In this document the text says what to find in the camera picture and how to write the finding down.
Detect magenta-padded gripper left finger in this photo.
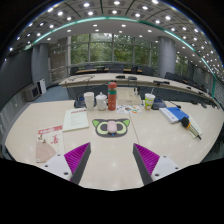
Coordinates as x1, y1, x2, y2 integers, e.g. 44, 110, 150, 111
43, 142, 92, 186

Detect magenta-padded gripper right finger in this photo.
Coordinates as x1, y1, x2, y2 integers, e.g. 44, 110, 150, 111
132, 143, 183, 186

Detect cat-face mouse pad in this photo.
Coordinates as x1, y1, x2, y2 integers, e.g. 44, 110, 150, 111
91, 117, 131, 138

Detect red and white booklet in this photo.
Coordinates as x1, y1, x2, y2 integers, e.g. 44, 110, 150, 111
35, 124, 66, 164

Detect black foam handheld microphone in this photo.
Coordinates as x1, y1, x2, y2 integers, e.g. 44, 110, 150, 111
180, 116, 203, 141

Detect white sheet with red header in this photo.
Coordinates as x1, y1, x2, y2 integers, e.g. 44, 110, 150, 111
62, 107, 90, 133

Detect blue and white book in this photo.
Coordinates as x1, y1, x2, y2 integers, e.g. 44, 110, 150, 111
158, 106, 190, 125

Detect green printed paper cup with straw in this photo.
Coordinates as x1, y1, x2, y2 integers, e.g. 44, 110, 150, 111
144, 87, 157, 111

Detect colourful sticker sheet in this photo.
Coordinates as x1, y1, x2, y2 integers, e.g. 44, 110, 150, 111
115, 104, 142, 115

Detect white lidded ceramic mug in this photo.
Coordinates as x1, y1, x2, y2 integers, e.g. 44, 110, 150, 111
95, 91, 109, 112

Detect beige cardboard box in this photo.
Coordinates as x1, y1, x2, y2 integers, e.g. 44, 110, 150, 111
116, 87, 143, 106

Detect red bottle with green band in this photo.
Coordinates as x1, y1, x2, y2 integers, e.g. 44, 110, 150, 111
107, 81, 118, 112

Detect dark office chairs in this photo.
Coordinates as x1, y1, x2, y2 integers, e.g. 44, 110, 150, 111
68, 63, 214, 98

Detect ceiling lights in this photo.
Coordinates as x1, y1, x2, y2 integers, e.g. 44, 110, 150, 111
8, 0, 224, 73

